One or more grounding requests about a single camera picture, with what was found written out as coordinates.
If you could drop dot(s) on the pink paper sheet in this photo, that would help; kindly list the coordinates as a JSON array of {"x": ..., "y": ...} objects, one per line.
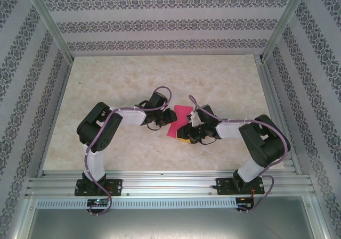
[{"x": 182, "y": 114}]

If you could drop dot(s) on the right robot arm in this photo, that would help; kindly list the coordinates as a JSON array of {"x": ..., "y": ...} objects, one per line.
[{"x": 266, "y": 143}]

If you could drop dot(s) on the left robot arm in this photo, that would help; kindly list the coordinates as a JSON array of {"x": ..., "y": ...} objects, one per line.
[{"x": 98, "y": 127}]

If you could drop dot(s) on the grey sheet metal panel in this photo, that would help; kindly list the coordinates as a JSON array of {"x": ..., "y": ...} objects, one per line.
[{"x": 170, "y": 224}]

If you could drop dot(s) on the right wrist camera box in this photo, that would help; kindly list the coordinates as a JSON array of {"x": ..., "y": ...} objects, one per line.
[{"x": 195, "y": 119}]

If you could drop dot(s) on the aluminium mounting rail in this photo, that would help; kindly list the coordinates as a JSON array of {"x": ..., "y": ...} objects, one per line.
[{"x": 170, "y": 183}]

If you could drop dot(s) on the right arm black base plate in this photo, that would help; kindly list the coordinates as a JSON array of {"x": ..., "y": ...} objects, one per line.
[{"x": 222, "y": 185}]

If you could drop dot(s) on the aluminium side rail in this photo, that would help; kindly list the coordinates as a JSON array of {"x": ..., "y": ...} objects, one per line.
[
  {"x": 54, "y": 116},
  {"x": 277, "y": 103}
]

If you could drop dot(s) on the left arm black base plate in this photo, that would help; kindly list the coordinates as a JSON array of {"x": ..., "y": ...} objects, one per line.
[{"x": 117, "y": 187}]

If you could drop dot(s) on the aluminium corner post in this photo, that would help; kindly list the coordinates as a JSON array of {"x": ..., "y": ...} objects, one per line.
[
  {"x": 48, "y": 20},
  {"x": 285, "y": 20}
]

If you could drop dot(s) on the aluminium frame leg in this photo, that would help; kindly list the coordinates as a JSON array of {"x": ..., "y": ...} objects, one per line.
[
  {"x": 318, "y": 217},
  {"x": 24, "y": 217}
]

